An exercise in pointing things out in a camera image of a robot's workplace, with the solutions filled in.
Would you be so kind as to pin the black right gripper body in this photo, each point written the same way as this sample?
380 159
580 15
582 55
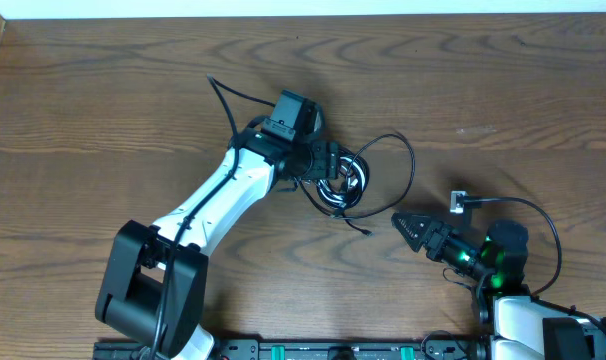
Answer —
434 240

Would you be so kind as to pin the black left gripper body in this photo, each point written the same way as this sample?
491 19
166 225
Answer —
331 160

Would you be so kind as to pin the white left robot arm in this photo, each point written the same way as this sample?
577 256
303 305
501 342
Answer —
154 284

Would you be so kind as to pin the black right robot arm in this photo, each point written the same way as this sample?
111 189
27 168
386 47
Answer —
517 324

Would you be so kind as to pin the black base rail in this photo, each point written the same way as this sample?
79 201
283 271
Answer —
440 347

